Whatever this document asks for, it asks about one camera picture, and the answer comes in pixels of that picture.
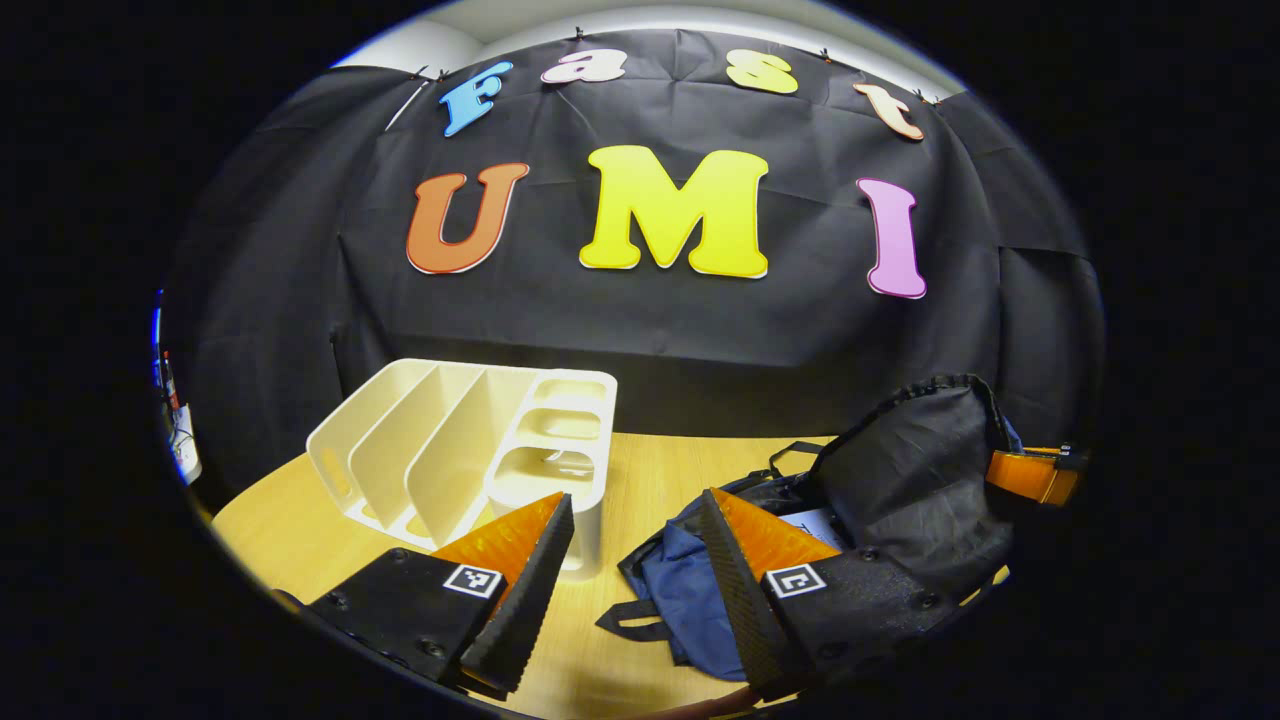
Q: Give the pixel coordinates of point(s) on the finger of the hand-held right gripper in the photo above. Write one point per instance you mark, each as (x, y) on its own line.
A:
(1020, 475)

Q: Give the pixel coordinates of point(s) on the small red object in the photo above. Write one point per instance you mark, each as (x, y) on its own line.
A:
(171, 380)

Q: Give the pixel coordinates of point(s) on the computer monitor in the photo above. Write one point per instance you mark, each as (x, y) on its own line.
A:
(157, 345)

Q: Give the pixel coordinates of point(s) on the white plastic bookshelf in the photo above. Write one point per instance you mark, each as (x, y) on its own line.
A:
(450, 460)

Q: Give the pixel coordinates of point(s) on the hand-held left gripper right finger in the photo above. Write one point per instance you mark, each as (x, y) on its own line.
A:
(740, 590)

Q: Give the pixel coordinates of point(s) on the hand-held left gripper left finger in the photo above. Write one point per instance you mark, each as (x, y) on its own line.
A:
(525, 600)

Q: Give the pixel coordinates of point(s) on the blue schoolbag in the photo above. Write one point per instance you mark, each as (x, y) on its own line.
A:
(910, 470)

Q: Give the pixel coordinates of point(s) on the black backdrop cloth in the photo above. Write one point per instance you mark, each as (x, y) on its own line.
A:
(650, 320)

